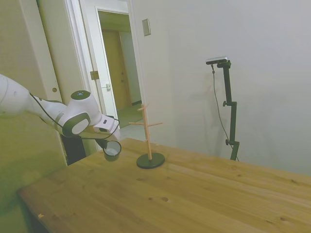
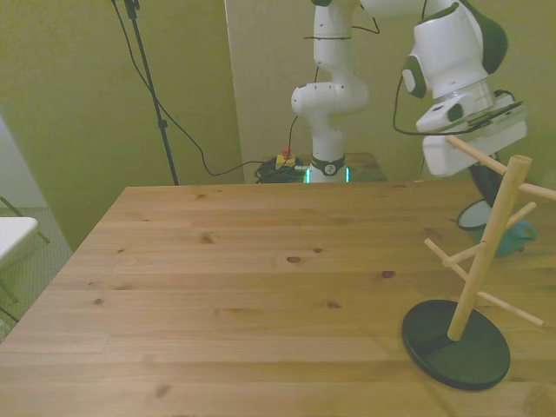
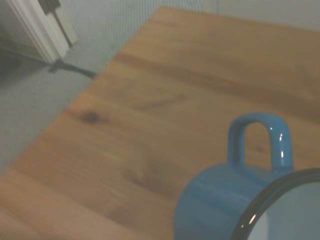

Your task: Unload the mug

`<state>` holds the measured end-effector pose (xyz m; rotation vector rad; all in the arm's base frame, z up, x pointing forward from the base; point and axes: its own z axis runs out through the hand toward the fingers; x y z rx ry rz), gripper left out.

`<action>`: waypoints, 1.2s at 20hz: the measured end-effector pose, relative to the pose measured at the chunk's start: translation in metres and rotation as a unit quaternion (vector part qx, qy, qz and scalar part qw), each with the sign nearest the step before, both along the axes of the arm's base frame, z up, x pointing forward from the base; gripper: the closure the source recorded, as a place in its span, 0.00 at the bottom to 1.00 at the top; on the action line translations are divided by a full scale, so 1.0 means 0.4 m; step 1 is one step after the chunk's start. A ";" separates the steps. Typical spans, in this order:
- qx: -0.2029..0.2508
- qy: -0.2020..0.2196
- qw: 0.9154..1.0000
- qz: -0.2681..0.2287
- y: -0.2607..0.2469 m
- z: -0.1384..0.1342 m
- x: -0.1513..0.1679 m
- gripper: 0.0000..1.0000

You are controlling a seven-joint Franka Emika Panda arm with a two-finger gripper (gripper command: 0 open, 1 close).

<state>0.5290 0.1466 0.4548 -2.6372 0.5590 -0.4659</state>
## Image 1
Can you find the dark mug white inside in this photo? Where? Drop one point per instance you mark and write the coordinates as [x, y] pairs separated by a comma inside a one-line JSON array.
[[112, 155]]

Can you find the grey exterior camera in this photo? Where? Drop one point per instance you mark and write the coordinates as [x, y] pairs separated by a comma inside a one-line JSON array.
[[217, 60]]

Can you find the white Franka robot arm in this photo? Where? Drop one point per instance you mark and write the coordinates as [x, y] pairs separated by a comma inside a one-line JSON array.
[[14, 99]]

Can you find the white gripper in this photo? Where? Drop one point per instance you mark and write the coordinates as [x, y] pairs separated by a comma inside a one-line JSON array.
[[109, 126]]

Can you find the wooden mug tree black base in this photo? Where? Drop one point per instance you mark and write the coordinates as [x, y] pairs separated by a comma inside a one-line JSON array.
[[150, 160]]

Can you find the white open door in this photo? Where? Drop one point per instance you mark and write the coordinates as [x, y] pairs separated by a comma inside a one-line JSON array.
[[92, 48]]

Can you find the grey wall switch plate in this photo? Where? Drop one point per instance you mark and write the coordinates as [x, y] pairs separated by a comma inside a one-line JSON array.
[[146, 27]]

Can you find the brass door hinge plate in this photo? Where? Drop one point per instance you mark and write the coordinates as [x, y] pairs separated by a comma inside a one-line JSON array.
[[94, 75]]

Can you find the black camera stand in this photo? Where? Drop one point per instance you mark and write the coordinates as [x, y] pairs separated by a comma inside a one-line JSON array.
[[230, 106]]

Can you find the brown wooden hallway door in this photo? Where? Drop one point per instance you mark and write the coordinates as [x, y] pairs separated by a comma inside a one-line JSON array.
[[114, 68]]

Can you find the black cabinet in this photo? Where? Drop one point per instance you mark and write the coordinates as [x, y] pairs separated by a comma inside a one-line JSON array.
[[74, 150]]

